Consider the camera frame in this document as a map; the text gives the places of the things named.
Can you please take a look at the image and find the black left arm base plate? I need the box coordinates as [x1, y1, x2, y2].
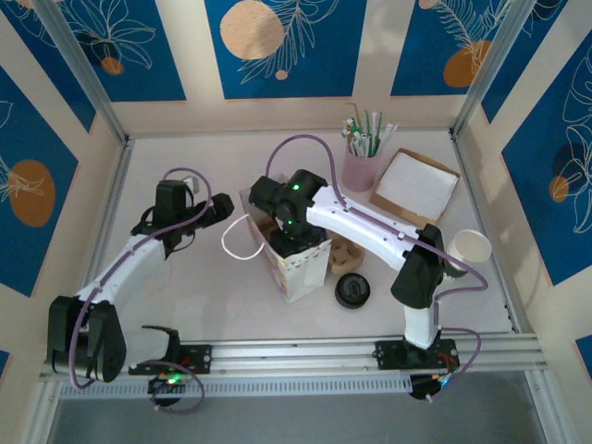
[131, 343, 214, 376]

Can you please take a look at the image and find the white green printed straw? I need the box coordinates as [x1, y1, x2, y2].
[340, 117, 361, 156]
[351, 125, 371, 157]

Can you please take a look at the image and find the white napkin stack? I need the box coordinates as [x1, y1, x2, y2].
[376, 154, 459, 218]

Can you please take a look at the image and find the white cartoon animal paper bag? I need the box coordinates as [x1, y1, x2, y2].
[220, 173, 333, 304]

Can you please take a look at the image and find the black controller box with LED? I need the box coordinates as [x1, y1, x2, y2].
[147, 373, 186, 409]
[409, 373, 452, 403]

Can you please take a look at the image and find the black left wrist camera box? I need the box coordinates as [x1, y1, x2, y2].
[154, 180, 194, 219]

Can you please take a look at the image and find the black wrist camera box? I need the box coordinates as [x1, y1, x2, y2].
[154, 180, 194, 219]
[248, 176, 284, 215]

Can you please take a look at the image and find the brown cardboard napkin tray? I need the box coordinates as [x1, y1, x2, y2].
[368, 147, 463, 231]

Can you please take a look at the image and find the aluminium frame post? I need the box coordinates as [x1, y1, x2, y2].
[34, 0, 130, 142]
[450, 0, 545, 138]

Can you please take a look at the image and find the black plastic cup lid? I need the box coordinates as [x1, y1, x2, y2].
[335, 272, 373, 310]

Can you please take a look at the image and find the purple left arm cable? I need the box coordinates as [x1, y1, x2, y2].
[68, 166, 214, 415]

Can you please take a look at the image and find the pink straw holder cup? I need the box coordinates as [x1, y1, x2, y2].
[340, 141, 384, 191]

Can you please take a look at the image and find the white paper-wrapped straw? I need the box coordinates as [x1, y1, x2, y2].
[377, 120, 402, 154]

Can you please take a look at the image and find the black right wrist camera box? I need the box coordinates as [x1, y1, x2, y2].
[248, 176, 284, 215]

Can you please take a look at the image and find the blue floral wall panel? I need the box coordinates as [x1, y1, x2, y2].
[59, 0, 187, 103]
[204, 0, 368, 100]
[390, 0, 514, 97]
[0, 0, 97, 134]
[480, 0, 573, 125]
[0, 64, 80, 298]
[501, 43, 592, 287]

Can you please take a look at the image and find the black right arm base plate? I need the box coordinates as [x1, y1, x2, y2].
[375, 339, 460, 371]

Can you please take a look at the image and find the aluminium frame leg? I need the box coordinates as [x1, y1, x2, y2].
[524, 369, 577, 444]

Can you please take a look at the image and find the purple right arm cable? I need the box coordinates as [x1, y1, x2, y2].
[266, 133, 490, 401]

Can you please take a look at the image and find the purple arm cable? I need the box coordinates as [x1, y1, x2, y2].
[68, 166, 214, 415]
[266, 133, 490, 401]

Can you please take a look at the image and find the grey slotted cable duct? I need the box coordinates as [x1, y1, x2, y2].
[59, 375, 413, 400]

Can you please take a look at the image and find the aluminium mounting rail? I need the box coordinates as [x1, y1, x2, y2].
[39, 333, 545, 378]

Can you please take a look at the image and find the paper coffee cup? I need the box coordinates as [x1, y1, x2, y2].
[443, 229, 493, 278]

